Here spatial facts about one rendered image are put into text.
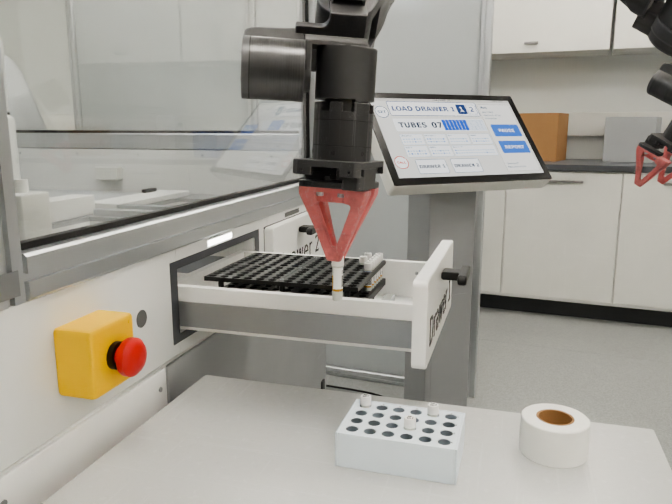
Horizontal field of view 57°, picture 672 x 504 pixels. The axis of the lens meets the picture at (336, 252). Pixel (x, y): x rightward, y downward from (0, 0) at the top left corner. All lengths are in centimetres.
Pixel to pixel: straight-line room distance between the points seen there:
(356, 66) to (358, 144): 7
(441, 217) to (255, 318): 105
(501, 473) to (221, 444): 30
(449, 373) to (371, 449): 130
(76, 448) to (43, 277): 19
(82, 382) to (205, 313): 24
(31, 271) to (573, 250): 340
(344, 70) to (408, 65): 199
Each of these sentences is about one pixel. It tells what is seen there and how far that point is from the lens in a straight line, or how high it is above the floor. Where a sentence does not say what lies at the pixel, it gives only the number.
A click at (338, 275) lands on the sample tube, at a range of 62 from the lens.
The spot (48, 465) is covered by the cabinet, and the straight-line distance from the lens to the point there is 71.
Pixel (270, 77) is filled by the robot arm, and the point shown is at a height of 115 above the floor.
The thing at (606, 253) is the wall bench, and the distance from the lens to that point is 380.
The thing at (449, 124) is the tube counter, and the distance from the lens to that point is 180.
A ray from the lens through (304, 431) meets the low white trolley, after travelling 74.
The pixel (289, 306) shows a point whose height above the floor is 88.
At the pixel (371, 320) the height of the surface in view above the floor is 87.
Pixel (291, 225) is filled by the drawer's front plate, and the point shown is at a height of 92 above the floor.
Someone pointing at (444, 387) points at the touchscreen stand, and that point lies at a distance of 195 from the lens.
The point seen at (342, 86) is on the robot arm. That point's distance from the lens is 58.
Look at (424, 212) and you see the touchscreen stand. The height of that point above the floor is 87.
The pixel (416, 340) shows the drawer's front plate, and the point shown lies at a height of 86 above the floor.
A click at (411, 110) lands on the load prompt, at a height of 115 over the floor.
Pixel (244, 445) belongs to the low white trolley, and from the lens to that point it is 72.
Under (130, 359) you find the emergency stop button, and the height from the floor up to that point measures 88.
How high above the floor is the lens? 110
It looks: 11 degrees down
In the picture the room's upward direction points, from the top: straight up
